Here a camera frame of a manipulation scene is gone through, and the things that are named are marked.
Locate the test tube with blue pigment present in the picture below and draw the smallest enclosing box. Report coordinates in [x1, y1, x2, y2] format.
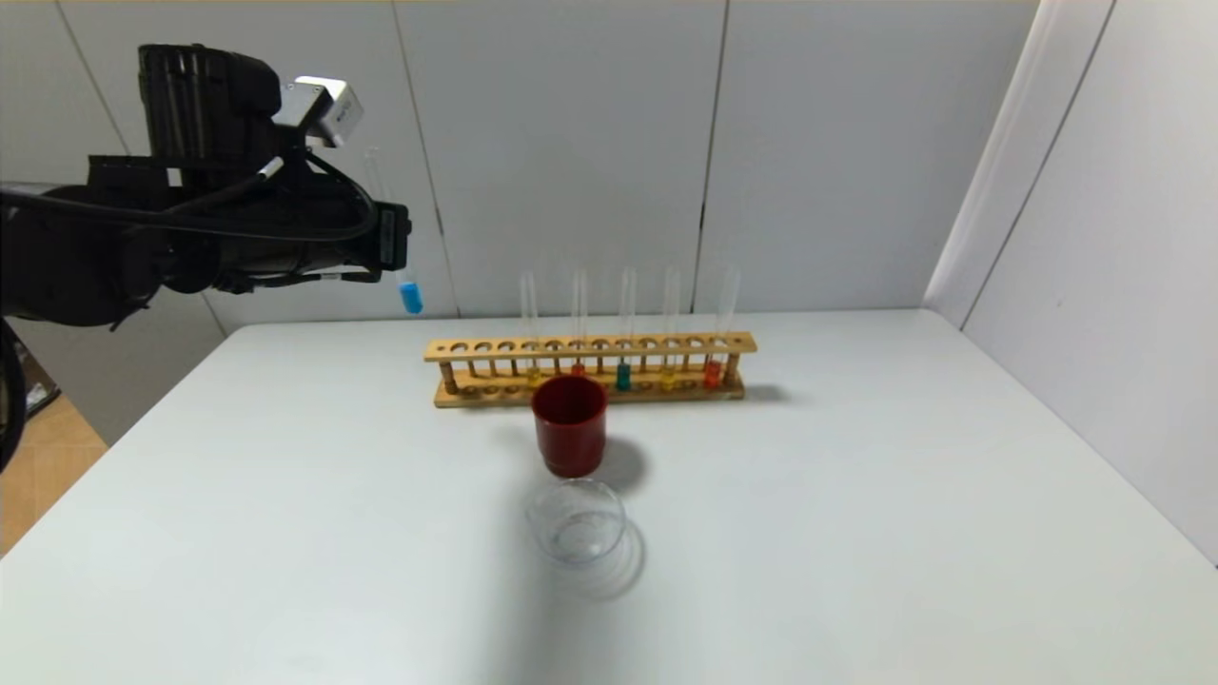
[364, 146, 425, 316]
[616, 268, 637, 393]

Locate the wooden test tube rack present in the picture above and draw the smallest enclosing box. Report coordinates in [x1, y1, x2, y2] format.
[423, 331, 758, 410]

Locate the test tube with red pigment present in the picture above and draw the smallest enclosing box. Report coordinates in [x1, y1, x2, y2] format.
[702, 268, 740, 390]
[570, 270, 588, 379]

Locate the test tube with yellow pigment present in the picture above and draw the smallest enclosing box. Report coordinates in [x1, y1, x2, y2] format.
[520, 272, 541, 386]
[660, 267, 680, 392]

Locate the red plastic cup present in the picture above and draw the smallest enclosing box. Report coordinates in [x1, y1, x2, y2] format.
[531, 375, 609, 479]

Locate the clear glass beaker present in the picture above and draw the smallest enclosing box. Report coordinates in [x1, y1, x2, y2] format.
[525, 478, 631, 572]

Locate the dark cluttered background shelf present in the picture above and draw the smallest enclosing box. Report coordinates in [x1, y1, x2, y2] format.
[19, 347, 60, 421]

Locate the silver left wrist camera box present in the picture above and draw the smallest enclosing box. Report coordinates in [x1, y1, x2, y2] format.
[274, 76, 365, 149]

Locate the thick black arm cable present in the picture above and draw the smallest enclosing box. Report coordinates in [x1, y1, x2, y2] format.
[0, 152, 380, 474]

